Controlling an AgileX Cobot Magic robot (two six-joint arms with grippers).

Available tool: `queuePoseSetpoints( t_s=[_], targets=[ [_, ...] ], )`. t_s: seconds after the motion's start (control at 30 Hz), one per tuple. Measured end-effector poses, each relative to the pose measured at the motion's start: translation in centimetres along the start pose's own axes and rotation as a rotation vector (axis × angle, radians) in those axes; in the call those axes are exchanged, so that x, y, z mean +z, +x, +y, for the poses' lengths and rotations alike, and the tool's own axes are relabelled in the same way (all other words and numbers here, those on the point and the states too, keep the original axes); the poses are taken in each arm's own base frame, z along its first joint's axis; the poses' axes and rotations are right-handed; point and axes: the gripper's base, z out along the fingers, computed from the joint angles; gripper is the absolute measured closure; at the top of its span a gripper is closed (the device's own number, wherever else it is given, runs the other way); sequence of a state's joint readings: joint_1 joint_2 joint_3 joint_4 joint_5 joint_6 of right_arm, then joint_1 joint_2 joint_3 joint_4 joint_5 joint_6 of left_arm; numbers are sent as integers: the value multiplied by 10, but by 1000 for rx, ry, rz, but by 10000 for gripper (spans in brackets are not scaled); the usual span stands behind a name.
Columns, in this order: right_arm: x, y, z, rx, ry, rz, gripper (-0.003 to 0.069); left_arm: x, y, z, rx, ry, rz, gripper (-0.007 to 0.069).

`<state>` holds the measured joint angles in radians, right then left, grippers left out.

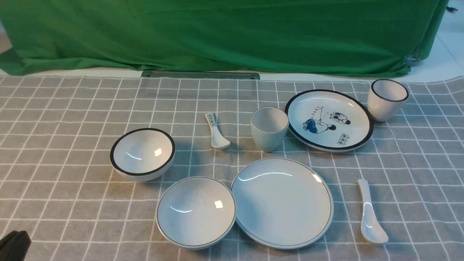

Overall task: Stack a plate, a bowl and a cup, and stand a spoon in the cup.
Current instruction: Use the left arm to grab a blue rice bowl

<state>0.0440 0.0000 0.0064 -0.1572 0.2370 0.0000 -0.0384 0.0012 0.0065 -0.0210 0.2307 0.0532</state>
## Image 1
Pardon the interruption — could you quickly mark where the black rimmed white cup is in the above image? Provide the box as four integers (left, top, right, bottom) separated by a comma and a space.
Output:
367, 79, 409, 122

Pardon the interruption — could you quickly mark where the green backdrop cloth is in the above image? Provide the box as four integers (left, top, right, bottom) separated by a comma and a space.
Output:
1, 0, 448, 78

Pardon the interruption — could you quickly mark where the illustrated black rimmed plate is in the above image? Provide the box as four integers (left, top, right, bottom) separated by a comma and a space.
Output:
285, 90, 373, 153

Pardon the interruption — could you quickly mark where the pale grey rimmed plate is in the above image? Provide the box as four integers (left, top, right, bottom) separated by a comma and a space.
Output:
231, 158, 334, 250

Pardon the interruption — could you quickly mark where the small printed white spoon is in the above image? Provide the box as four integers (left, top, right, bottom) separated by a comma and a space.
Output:
204, 113, 231, 150

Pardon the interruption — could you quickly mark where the pale grey rimmed bowl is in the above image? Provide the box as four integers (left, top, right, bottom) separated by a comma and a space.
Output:
156, 177, 237, 250

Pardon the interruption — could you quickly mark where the plain white ceramic spoon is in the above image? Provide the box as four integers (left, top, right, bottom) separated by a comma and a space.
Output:
357, 179, 389, 244

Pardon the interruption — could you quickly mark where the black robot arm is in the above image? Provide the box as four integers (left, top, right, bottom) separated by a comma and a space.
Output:
0, 230, 32, 261

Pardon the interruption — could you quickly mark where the pale grey cup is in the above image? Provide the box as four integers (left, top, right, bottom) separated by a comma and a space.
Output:
251, 106, 289, 153

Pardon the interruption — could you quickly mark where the black rimmed white bowl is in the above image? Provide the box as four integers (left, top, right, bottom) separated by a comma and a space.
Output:
109, 128, 176, 182

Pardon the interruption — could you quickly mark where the metal backdrop clamp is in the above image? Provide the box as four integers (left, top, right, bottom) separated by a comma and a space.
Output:
403, 54, 421, 67

